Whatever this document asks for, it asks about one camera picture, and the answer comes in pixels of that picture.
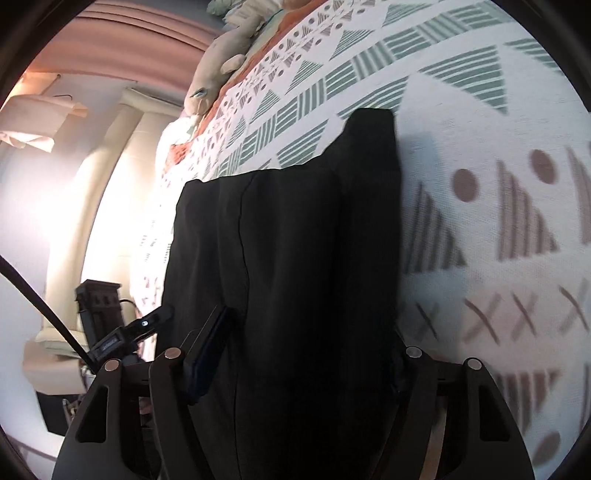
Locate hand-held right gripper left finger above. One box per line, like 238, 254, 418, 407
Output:
51, 305, 232, 480

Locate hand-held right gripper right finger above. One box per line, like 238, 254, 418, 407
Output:
369, 346, 536, 480

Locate black jacket with yellow logo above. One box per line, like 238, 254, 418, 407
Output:
154, 108, 404, 480

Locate cream padded chair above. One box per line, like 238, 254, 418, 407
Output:
23, 87, 181, 398

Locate cream hanging cloth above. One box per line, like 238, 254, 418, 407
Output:
0, 93, 88, 152

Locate white patterned blanket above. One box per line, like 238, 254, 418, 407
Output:
129, 0, 591, 480

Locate beige plush toy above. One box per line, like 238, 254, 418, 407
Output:
184, 18, 260, 117

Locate pink curtain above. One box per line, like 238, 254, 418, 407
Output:
28, 0, 223, 80

